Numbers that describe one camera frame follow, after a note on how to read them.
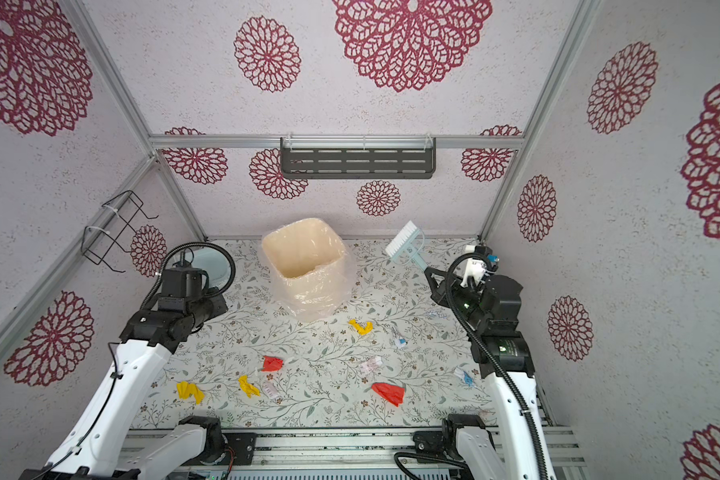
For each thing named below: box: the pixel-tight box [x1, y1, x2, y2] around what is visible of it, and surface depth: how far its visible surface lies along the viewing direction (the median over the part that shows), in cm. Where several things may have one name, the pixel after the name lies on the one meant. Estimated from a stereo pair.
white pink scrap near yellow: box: [262, 380, 279, 399], surface depth 85 cm
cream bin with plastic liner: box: [262, 218, 356, 323], surface depth 85 cm
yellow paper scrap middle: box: [238, 375, 261, 399], surface depth 85 cm
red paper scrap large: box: [371, 382, 405, 407], surface depth 84 cm
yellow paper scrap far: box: [348, 319, 374, 335], surface depth 97 cm
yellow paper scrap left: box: [176, 381, 205, 405], surface depth 84 cm
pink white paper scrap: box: [359, 356, 383, 377], surface depth 89 cm
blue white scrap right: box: [453, 367, 475, 387], surface depth 86 cm
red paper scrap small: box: [262, 355, 284, 372], surface depth 89 cm
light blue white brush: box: [385, 220, 428, 272], surface depth 76 cm
